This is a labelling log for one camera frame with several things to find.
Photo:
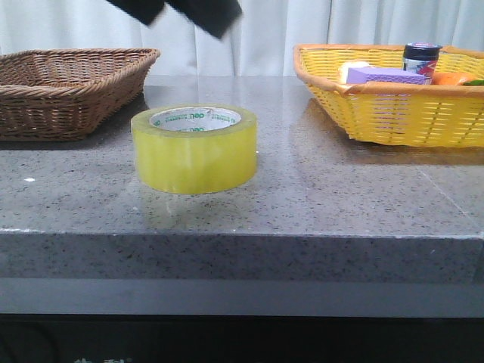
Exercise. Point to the green leaf item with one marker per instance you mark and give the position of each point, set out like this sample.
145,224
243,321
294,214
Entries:
475,82

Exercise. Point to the purple foam block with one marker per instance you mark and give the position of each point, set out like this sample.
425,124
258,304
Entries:
377,74

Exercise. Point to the orange fruit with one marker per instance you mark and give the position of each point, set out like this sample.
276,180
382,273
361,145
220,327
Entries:
452,78

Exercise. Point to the brown wicker basket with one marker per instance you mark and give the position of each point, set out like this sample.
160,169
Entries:
65,94

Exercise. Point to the yellow packing tape roll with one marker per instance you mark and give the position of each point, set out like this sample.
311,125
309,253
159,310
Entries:
195,148

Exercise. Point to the white curtain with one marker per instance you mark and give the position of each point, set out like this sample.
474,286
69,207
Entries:
259,44

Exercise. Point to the yellow woven basket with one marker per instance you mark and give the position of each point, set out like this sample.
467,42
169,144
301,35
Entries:
390,113

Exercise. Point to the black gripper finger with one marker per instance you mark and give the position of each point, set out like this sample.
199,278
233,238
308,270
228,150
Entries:
215,17
145,11

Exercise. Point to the black lidded jar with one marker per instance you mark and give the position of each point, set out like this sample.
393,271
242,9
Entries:
421,58

